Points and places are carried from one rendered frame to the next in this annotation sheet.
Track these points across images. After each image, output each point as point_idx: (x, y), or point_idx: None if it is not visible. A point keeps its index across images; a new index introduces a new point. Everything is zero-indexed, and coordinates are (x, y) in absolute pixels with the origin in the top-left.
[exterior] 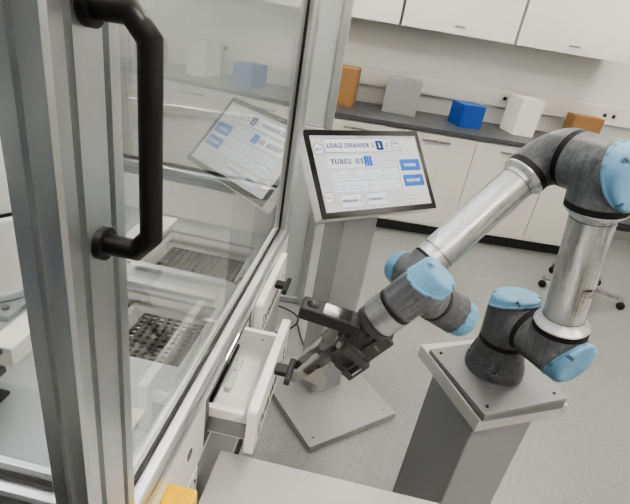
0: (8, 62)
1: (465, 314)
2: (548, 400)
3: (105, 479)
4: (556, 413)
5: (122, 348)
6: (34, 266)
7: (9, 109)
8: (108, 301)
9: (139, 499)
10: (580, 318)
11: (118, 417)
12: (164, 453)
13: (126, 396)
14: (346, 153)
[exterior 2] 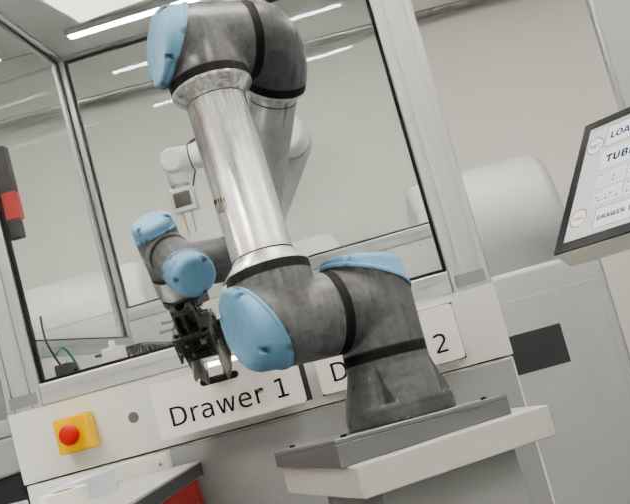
0: None
1: (163, 262)
2: (321, 442)
3: None
4: (351, 487)
5: (2, 266)
6: None
7: None
8: None
9: (43, 383)
10: (228, 249)
11: (5, 303)
12: (75, 374)
13: (11, 295)
14: None
